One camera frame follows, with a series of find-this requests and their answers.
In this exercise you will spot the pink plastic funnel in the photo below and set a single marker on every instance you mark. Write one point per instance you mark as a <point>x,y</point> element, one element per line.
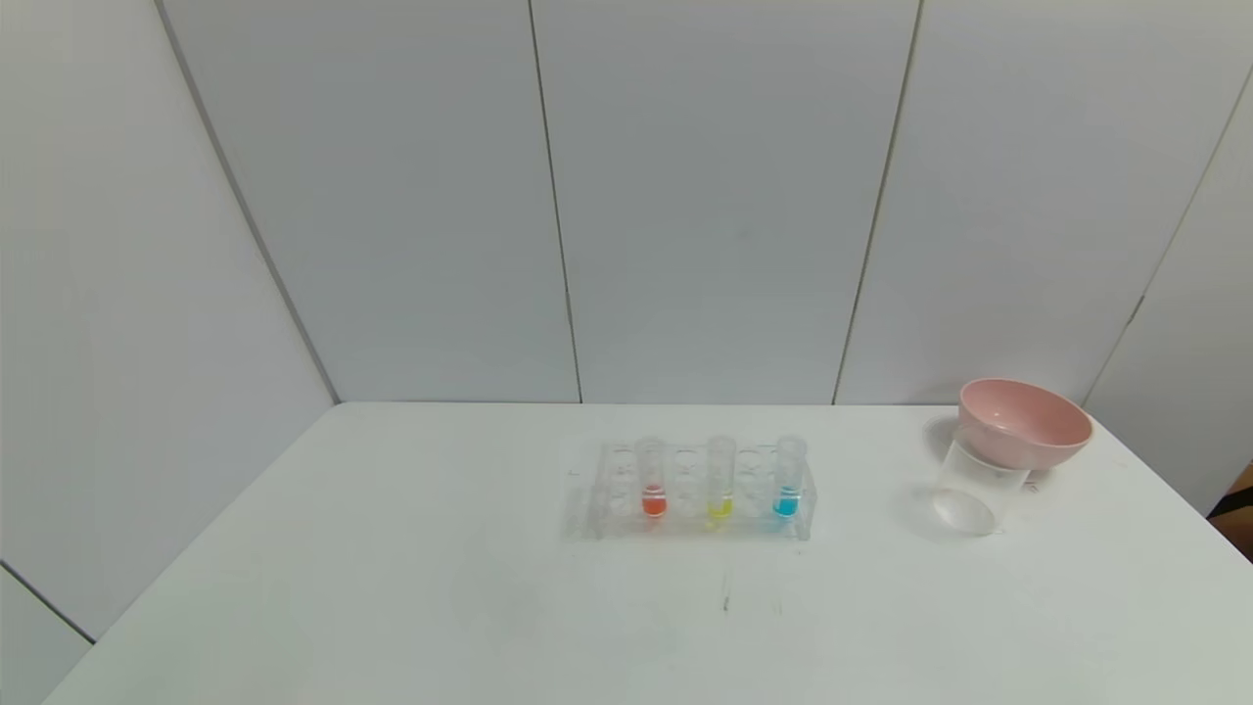
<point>1023,431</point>

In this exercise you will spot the clear plastic test tube rack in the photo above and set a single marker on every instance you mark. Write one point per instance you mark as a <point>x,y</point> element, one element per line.
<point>685,524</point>

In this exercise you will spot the clear plastic beaker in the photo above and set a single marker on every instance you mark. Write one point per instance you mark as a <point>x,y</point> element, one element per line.
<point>974,494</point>

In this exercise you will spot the brown black object beside table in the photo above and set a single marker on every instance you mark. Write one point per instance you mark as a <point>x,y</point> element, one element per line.
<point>1235,504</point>

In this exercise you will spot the red pigment test tube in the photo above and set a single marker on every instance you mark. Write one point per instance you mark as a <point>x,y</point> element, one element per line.
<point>653,490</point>

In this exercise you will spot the blue pigment test tube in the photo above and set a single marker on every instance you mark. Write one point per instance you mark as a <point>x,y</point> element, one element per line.
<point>788,490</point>

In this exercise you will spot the yellow pigment test tube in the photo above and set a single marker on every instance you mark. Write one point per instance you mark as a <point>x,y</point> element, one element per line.
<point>720,490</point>

